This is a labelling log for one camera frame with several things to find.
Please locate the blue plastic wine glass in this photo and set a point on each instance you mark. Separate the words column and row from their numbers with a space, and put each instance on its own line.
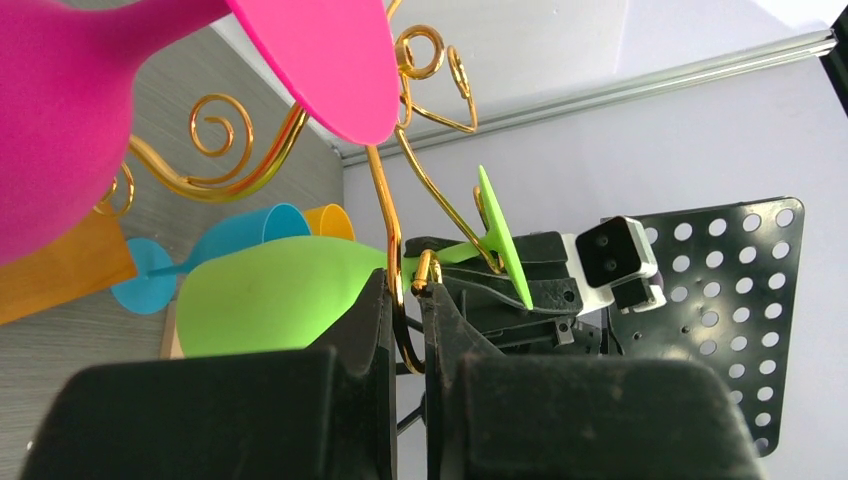
column 156, row 282

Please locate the small wooden block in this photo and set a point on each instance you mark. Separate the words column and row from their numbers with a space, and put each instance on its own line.
column 170, row 345

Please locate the pink plastic wine glass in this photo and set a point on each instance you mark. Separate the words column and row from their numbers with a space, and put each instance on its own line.
column 132, row 86

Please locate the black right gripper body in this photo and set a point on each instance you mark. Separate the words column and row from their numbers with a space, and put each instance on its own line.
column 521, row 332

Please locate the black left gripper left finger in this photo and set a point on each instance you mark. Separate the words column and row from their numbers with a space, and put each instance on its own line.
column 323, row 412

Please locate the yellow plastic wine glass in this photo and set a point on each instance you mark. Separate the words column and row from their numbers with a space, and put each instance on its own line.
column 331, row 221

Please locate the green plastic wine glass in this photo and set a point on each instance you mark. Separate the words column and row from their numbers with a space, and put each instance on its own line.
column 278, row 295

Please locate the gold rack with wooden base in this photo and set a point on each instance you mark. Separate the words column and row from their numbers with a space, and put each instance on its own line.
column 265, row 172

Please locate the black music stand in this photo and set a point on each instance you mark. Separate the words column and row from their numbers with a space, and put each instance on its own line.
column 740, row 177

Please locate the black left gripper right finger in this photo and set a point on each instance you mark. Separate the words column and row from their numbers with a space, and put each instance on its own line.
column 494, row 416

